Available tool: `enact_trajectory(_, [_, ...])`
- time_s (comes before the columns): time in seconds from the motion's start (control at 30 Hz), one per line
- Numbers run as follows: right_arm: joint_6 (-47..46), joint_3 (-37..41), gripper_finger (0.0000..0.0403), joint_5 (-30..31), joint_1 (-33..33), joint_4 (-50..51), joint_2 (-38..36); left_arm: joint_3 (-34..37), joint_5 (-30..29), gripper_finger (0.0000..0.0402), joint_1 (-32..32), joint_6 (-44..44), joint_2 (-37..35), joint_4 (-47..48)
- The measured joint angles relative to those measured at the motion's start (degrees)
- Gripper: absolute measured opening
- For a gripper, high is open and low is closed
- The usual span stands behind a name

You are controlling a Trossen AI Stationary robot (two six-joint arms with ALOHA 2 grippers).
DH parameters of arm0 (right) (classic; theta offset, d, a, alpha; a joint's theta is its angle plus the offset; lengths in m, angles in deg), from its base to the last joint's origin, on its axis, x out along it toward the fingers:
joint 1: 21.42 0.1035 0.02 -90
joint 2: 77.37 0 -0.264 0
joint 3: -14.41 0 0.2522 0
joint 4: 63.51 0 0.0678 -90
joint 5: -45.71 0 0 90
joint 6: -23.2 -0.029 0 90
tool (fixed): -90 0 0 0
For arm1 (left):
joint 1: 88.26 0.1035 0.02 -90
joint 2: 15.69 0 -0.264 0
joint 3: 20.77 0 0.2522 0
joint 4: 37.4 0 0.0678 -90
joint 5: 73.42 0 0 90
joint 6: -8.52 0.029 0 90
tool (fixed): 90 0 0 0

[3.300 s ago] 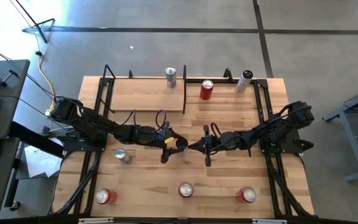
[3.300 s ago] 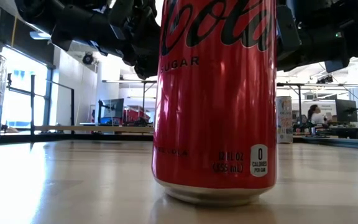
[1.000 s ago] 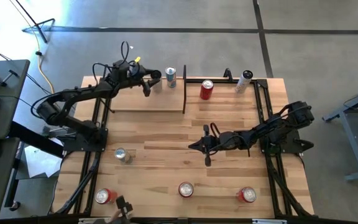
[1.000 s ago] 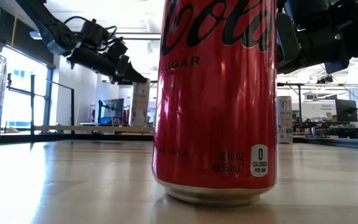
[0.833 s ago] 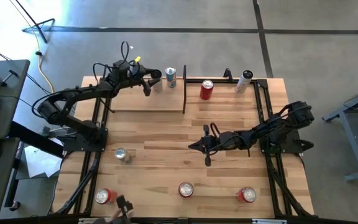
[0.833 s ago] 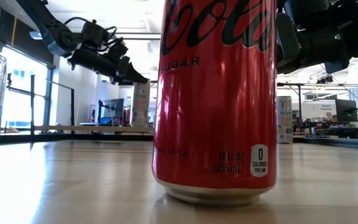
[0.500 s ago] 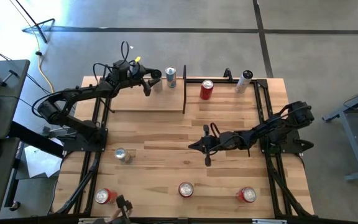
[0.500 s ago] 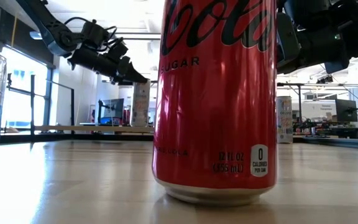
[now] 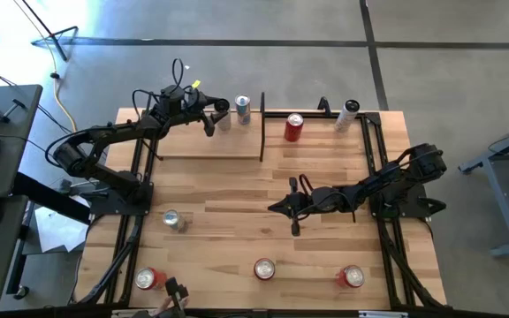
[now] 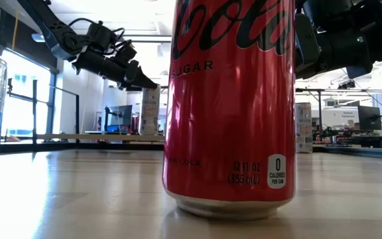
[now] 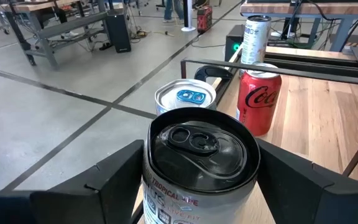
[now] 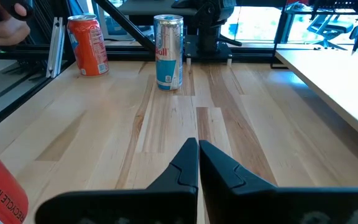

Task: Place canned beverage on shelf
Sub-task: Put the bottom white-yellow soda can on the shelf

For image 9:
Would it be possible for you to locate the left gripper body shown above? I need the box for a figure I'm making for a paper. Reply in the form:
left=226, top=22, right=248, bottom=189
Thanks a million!
left=183, top=89, right=232, bottom=117

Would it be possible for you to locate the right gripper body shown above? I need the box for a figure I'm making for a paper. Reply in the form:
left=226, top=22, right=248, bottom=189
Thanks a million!
left=286, top=175, right=345, bottom=238

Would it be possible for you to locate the blue silver Red Bull can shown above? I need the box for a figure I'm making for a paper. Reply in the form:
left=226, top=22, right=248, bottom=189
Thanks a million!
left=234, top=94, right=252, bottom=126

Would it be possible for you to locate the red Fanta can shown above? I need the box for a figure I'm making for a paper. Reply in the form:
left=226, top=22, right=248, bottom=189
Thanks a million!
left=335, top=264, right=366, bottom=290
left=253, top=257, right=277, bottom=282

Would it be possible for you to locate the red Coca-Cola can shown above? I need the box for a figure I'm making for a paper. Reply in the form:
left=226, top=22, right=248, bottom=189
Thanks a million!
left=283, top=112, right=305, bottom=143
left=134, top=266, right=168, bottom=292

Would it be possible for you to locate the white Celsius can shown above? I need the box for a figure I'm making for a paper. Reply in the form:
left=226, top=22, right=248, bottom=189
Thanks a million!
left=333, top=99, right=361, bottom=133

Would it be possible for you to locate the silver-topped beverage can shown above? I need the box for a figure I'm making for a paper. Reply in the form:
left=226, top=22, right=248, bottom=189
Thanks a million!
left=162, top=208, right=189, bottom=234

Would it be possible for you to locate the black metal stand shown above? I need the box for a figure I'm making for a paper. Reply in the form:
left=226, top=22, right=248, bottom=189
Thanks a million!
left=19, top=0, right=80, bottom=63

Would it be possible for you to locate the white paper sheet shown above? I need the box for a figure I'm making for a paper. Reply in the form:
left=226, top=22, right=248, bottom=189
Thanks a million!
left=33, top=205, right=88, bottom=254

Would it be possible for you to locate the grey desk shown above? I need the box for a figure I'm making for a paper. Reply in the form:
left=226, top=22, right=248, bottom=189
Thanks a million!
left=0, top=83, right=44, bottom=310

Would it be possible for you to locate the black aluminium rig frame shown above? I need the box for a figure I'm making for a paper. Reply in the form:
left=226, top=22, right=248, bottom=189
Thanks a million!
left=75, top=110, right=450, bottom=310

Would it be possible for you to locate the black table-level camera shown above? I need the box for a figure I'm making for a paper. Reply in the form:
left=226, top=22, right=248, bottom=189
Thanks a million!
left=164, top=276, right=190, bottom=310

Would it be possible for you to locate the yellow cable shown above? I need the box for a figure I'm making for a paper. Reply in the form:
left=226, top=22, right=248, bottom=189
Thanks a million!
left=13, top=0, right=80, bottom=133

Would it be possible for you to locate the grey desk frame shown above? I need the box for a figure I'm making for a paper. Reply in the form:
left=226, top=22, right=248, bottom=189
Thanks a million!
left=457, top=114, right=509, bottom=258

